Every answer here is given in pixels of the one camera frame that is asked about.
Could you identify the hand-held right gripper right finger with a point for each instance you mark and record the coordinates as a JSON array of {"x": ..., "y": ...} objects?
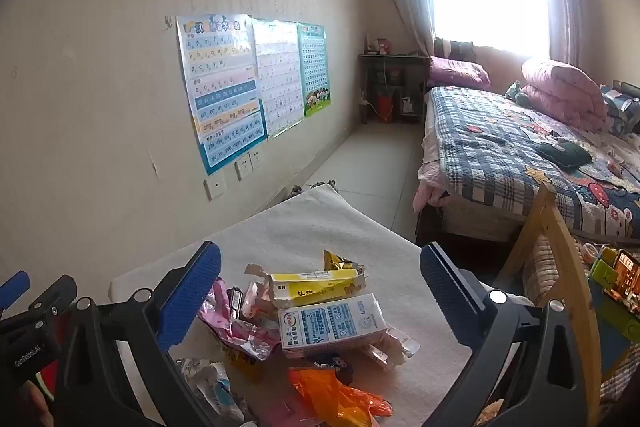
[{"x": 445, "y": 277}]

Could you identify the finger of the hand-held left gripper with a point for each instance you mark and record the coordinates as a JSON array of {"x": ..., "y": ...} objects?
[
  {"x": 14, "y": 288},
  {"x": 52, "y": 302}
]

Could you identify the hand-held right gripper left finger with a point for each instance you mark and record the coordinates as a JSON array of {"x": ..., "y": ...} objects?
[{"x": 190, "y": 292}]

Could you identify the yellow snack wrapper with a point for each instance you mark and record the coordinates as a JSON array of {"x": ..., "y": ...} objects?
[{"x": 336, "y": 263}]

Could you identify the pink snack bag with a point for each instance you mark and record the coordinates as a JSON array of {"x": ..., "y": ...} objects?
[{"x": 225, "y": 327}]

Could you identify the clear plastic wrapper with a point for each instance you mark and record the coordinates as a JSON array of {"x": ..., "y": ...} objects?
[{"x": 395, "y": 349}]

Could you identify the pink bed sheet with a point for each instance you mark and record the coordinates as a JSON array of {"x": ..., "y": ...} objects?
[{"x": 431, "y": 187}]

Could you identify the striped quilted cushion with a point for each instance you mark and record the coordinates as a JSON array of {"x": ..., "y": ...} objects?
[{"x": 540, "y": 267}]

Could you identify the white and blue plastic wrapper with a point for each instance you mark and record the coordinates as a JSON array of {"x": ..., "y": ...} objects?
[{"x": 215, "y": 387}]

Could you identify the white and blue milk carton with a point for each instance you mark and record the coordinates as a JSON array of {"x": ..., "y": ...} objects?
[{"x": 330, "y": 322}]

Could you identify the pale yellow snack bag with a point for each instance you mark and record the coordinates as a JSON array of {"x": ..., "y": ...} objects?
[{"x": 315, "y": 289}]

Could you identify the plaid printed blanket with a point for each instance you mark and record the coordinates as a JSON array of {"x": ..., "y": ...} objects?
[{"x": 480, "y": 147}]

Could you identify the white fleece table cloth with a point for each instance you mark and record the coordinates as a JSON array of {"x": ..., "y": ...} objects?
[{"x": 310, "y": 227}]

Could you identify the dark blue wrapper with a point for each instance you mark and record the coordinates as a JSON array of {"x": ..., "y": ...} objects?
[{"x": 325, "y": 363}]

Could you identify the orange plastic wrapper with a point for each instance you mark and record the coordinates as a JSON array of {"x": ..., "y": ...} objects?
[{"x": 330, "y": 394}]

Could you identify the dark green cloth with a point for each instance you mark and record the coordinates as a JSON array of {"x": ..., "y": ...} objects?
[{"x": 562, "y": 155}]

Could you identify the green toy box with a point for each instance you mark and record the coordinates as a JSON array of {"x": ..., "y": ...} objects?
[{"x": 612, "y": 302}]

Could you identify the red bucket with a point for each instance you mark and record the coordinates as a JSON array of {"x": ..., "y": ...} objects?
[{"x": 386, "y": 107}]

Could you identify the blue box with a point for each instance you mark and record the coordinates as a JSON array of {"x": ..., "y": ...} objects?
[{"x": 612, "y": 349}]

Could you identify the green plush toy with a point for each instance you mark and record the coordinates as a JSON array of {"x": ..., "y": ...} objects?
[{"x": 517, "y": 93}]

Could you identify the pink pillow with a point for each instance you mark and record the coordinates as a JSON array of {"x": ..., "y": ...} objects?
[{"x": 457, "y": 72}]

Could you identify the folded pink quilt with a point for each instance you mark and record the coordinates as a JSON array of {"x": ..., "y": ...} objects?
[{"x": 565, "y": 92}]

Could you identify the dark side table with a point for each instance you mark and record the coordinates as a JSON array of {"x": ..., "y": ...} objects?
[{"x": 395, "y": 59}]

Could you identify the blue plaid pillow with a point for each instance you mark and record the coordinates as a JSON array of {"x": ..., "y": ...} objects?
[{"x": 620, "y": 104}]

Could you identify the white wall socket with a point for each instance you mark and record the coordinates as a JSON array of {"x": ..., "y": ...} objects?
[
  {"x": 255, "y": 160},
  {"x": 243, "y": 168},
  {"x": 215, "y": 188}
]

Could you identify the wooden frame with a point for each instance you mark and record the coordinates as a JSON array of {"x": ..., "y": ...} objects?
[{"x": 550, "y": 217}]

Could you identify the blue alphabet wall poster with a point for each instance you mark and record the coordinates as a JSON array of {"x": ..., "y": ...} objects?
[{"x": 220, "y": 92}]

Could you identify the white chart wall poster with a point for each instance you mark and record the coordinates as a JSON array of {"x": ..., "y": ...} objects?
[{"x": 280, "y": 77}]

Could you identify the green chart wall poster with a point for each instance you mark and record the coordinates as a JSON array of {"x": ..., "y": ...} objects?
[{"x": 314, "y": 67}]

